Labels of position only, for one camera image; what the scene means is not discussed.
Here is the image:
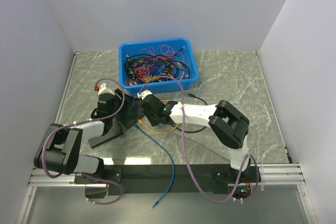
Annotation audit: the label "orange ethernet cable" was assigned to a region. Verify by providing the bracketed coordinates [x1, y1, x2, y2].
[138, 99, 183, 134]

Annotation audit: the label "blue ethernet cable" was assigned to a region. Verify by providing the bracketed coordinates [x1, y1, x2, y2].
[133, 123, 176, 211]

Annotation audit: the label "black network switch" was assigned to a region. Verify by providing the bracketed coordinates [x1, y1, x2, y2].
[117, 94, 144, 129]

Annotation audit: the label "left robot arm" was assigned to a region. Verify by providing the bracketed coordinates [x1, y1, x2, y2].
[34, 89, 126, 183]

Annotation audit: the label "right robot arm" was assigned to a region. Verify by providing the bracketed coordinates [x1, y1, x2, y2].
[137, 90, 250, 182]

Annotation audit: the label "blue plastic bin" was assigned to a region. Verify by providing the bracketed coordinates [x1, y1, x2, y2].
[119, 38, 199, 96]

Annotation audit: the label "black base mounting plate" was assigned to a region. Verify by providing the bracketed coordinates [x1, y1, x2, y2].
[73, 164, 263, 197]

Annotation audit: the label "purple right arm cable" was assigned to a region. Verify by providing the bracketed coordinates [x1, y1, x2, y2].
[139, 76, 259, 205]

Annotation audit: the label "tangled cables in bin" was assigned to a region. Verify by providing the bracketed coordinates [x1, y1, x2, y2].
[123, 45, 194, 86]

